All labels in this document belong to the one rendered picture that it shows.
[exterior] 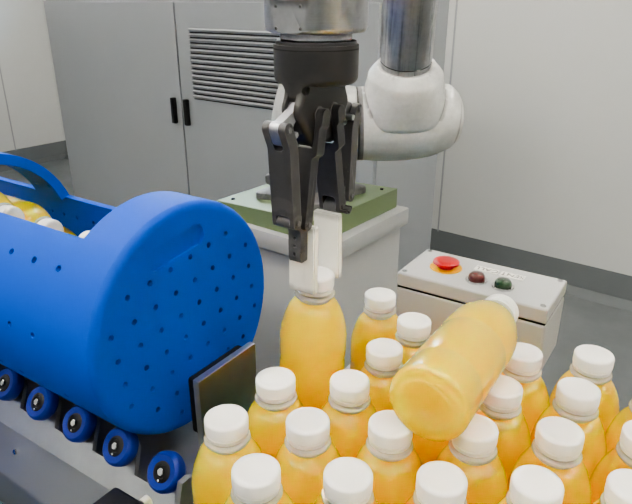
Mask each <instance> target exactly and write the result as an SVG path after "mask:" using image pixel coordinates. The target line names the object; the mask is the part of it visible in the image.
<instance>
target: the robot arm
mask: <svg viewBox="0 0 632 504"><path fill-rule="evenodd" d="M368 5H369V0H264V26H265V29H266V30H267V31H268V32H271V33H277V34H280V39H277V40H275V43H273V57H274V78H275V80H276V82H278V83H279V87H278V90H277V93H276V97H275V101H274V105H273V111H272V121H269V120H265V121H264V122H263V124H262V133H263V136H264V139H265V142H266V145H267V149H268V164H269V174H267V175H266V176H265V181H266V183H267V184H268V185H270V187H267V188H264V189H261V190H258V191H257V192H256V198H257V199H261V200H270V201H271V208H272V222H273V224H274V225H276V226H280V227H285V228H287V229H288V246H289V247H288V250H289V251H288V253H289V287H290V288H291V289H294V290H297V291H301V292H304V293H307V294H311V295H315V294H316V293H317V286H318V266H322V267H326V268H328V269H330V270H332V271H333V273H334V276H335V277H334V278H339V277H341V268H342V214H341V213H344V214H350V213H351V211H352V206H350V205H346V202H347V201H348V202H352V201H353V199H354V196H355V195H358V194H363V193H366V186H365V185H363V184H357V183H355V179H356V162H357V160H368V161H402V160H413V159H420V158H425V157H429V156H432V155H435V154H438V153H440V152H443V151H445V150H447V149H449V148H450V147H452V146H453V144H454V143H455V142H457V141H458V139H459V138H460V135H461V132H462V129H463V123H464V106H463V102H462V100H461V98H460V95H459V93H458V92H457V91H456V89H455V88H454V87H453V86H451V85H450V84H446V83H444V73H443V71H442V69H441V68H440V66H439V65H438V64H437V63H436V62H435V60H434V59H433V58H432V56H433V46H434V37H435V28H436V18H437V9H438V0H383V13H382V36H381V58H380V59H378V60H377V61H376V62H375V63H374V64H373V66H372V67H371V68H370V69H369V72H368V77H367V80H366V83H365V86H361V87H354V86H350V85H351V84H353V83H355V82H356V81H357V79H358V69H359V43H357V40H355V39H352V34H356V33H362V32H365V31H366V30H367V27H368ZM322 209H323V210H322ZM313 212H314V225H312V222H313ZM301 216H302V217H301Z"/></svg>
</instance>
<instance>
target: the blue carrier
mask: <svg viewBox="0 0 632 504"><path fill-rule="evenodd" d="M0 165H7V166H9V167H11V168H13V169H14V170H16V171H17V172H19V173H20V174H21V175H23V176H24V177H25V178H26V179H27V180H28V181H29V182H30V183H31V184H32V185H30V184H26V183H23V182H19V181H15V180H11V179H7V178H4V177H0V192H1V193H3V194H6V195H9V196H13V197H16V198H19V199H23V200H26V201H30V202H33V203H36V204H38V205H39V206H41V207H42V208H44V209H45V210H46V211H47V212H48V213H49V214H50V216H51V218H52V219H54V220H57V221H59V222H60V223H61V224H62V225H63V226H64V227H66V228H68V229H70V230H71V231H72V232H74V233H75V234H76V235H77V236H74V235H71V234H68V233H65V232H62V231H59V230H55V229H52V228H49V227H46V226H43V225H40V224H36V223H33V222H30V221H27V220H24V219H21V218H17V217H14V216H11V215H8V214H5V213H2V212H0V364H2V365H4V366H6V367H7V368H9V369H11V370H13V371H15V372H17V373H19V374H20V375H22V376H24V377H26V378H28V379H30V380H32V381H33V382H35V383H37V384H39V385H41V386H43V387H45V388H46V389H48V390H50V391H52V392H54V393H56V394H58V395H59V396H61V397H63V398H65V399H67V400H69V401H71V402H72V403H74V404H76V405H78V406H80V407H82V408H84V409H85V410H87V411H89V412H91V413H93V414H95V415H96V416H98V417H100V418H102V419H104V420H106V421H108V422H109V423H111V424H113V425H115V426H117V427H119V428H121V429H123V430H125V431H128V432H131V433H135V434H141V435H154V434H161V433H165V432H169V431H172V430H175V429H177V428H179V427H182V426H184V425H185V424H187V423H189V422H191V421H192V412H191V402H190V392H189V381H188V379H189V377H191V376H192V375H194V374H195V373H197V372H198V371H200V370H201V369H203V368H204V367H206V366H207V365H209V364H210V363H212V362H213V361H215V360H216V359H218V358H219V357H220V356H222V355H223V354H225V353H226V352H228V351H229V350H231V349H232V348H234V347H235V346H237V345H240V346H243V345H245V344H246V343H248V342H253V339H254V336H255V333H256V330H257V327H258V323H259V319H260V315H261V310H262V303H263V294H264V272H263V263H262V258H261V254H260V250H259V246H258V243H257V241H256V238H255V236H254V234H253V232H252V230H251V229H250V227H249V226H248V224H247V223H246V222H245V220H244V219H243V218H242V217H241V216H240V215H239V214H238V213H237V212H236V211H234V210H233V209H231V208H230V207H228V206H226V205H224V204H222V203H219V202H217V201H213V200H209V199H204V198H200V197H196V196H191V195H187V194H182V193H178V192H172V191H158V192H151V193H147V194H143V195H140V196H137V197H135V198H132V199H130V200H128V201H126V202H125V203H123V204H121V205H119V206H118V207H114V206H110V205H106V204H102V203H98V202H95V201H91V200H87V199H83V198H79V197H76V196H72V195H69V194H68V192H67V190H66V189H65V187H64V186H63V185H62V183H61V182H60V181H59V180H58V179H57V178H56V177H55V176H54V175H53V174H52V173H51V172H49V171H48V170H47V169H45V168H44V167H42V166H41V165H39V164H37V163H35V162H33V161H31V160H29V159H26V158H23V157H20V156H15V155H11V154H7V153H2V152H0ZM85 231H90V232H89V233H88V234H87V235H86V237H85V238H81V237H78V236H79V235H80V234H81V233H83V232H85Z"/></svg>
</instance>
